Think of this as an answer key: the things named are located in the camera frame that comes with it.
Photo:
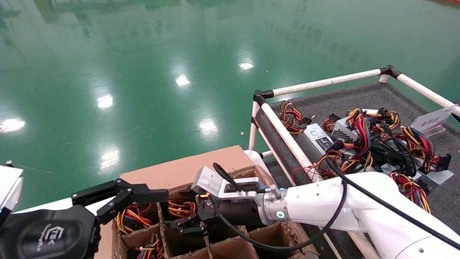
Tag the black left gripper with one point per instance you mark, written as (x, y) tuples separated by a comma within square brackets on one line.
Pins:
[(46, 233)]

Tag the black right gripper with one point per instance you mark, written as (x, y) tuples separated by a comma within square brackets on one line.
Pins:
[(240, 213)]

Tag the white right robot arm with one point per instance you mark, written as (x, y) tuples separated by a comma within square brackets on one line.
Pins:
[(359, 201)]

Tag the cardboard box with dividers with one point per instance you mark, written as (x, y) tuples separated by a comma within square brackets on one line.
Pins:
[(187, 169)]

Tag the slim labelled power supply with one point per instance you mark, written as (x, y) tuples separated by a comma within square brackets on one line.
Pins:
[(320, 138)]

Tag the mesh-sided silver power supply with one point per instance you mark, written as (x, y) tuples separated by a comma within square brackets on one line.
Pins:
[(343, 131)]

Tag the clear acrylic sign holder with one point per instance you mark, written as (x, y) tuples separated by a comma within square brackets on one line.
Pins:
[(431, 120)]

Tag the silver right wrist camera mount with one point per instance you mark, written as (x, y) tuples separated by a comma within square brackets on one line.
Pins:
[(212, 181)]

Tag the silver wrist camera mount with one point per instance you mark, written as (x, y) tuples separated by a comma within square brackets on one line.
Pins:
[(212, 181), (9, 183)]

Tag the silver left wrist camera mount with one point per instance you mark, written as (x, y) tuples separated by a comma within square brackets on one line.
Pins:
[(9, 183)]

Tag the pipe-frame cart with grey felt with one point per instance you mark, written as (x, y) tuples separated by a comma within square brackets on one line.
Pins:
[(359, 99)]

